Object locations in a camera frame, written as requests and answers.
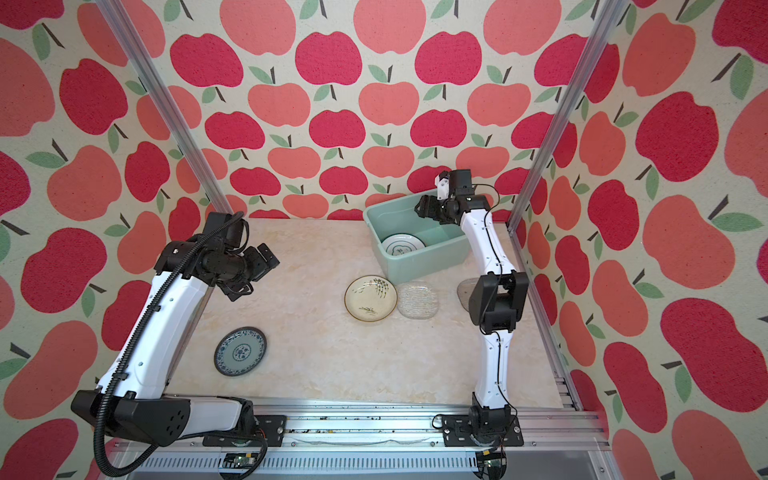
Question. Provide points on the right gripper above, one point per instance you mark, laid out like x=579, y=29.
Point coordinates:
x=427, y=206

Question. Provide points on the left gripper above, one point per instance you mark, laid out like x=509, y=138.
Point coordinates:
x=237, y=289

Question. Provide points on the white black ring plate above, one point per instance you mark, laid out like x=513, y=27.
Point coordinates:
x=402, y=244

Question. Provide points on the grey glass plate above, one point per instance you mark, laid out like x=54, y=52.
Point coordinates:
x=464, y=292

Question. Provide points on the blue patterned plate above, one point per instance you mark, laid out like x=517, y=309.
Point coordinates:
x=240, y=351

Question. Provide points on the clear glass plate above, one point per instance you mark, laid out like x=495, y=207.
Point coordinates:
x=417, y=300

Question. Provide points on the beige bamboo pattern plate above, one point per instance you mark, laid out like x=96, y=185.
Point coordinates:
x=370, y=298

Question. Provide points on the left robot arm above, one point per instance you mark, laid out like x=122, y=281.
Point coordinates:
x=129, y=401

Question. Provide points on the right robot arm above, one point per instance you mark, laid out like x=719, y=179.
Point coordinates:
x=496, y=302

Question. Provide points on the mint green plastic bin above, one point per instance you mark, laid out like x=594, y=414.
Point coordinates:
x=446, y=245

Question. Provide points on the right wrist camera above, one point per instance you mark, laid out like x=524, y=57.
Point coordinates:
x=442, y=183

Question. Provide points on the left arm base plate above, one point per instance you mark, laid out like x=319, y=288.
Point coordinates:
x=270, y=428

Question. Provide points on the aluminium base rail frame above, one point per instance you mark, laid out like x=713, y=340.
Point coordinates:
x=364, y=440

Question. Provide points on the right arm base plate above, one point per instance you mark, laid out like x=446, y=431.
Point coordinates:
x=481, y=432

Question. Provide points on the right aluminium frame post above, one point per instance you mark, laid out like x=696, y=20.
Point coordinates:
x=574, y=92

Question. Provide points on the aluminium frame post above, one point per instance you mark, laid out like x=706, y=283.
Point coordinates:
x=118, y=19
x=574, y=92

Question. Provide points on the left aluminium frame post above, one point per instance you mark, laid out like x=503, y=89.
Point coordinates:
x=118, y=19

